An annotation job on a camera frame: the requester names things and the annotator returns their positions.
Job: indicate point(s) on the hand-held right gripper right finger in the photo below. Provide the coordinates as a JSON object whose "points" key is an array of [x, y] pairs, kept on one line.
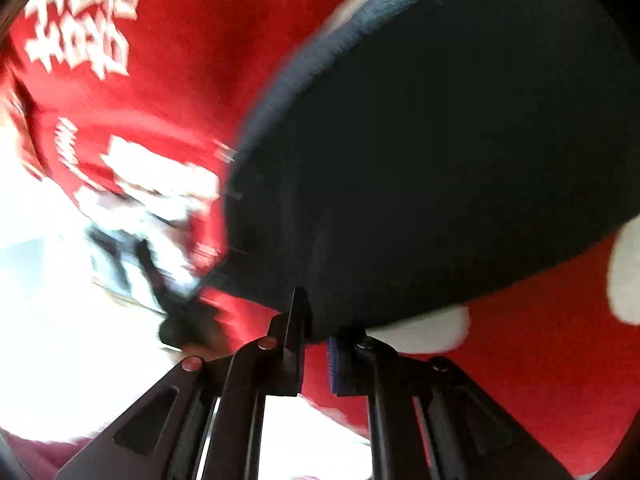
{"points": [[336, 366]]}

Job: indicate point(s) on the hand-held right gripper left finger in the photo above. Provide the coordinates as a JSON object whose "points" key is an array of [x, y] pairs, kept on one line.
{"points": [[294, 360]]}

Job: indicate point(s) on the black pants with patterned waistband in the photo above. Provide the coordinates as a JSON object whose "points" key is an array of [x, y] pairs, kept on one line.
{"points": [[430, 160]]}

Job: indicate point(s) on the person's maroon jacket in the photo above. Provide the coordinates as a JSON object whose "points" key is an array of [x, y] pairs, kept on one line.
{"points": [[35, 457]]}

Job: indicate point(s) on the red printed blanket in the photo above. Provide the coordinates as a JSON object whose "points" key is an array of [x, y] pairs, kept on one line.
{"points": [[200, 60]]}

